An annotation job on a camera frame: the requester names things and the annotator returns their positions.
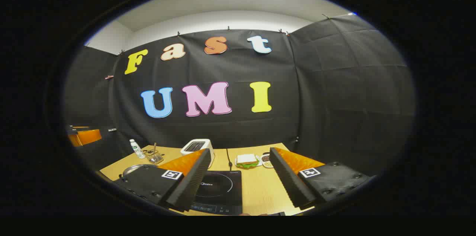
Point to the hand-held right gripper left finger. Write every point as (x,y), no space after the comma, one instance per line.
(193,180)

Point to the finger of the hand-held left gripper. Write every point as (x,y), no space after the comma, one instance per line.
(87,137)

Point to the white sandwich plate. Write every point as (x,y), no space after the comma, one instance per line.
(258,162)

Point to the black induction cooktop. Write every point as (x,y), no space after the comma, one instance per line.
(223,193)

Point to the black backdrop cloth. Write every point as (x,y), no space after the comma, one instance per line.
(223,132)

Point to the white green-label plastic bottle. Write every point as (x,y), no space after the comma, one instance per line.
(137,149)

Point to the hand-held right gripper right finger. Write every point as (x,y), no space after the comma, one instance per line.
(286,180)

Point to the sandwich with lettuce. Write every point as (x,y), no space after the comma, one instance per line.
(247,159)

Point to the white divided bean tray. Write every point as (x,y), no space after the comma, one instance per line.
(266,161)

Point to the stainless steel pot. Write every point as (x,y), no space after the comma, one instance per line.
(130,169)

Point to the white toaster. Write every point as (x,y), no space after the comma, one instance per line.
(196,146)

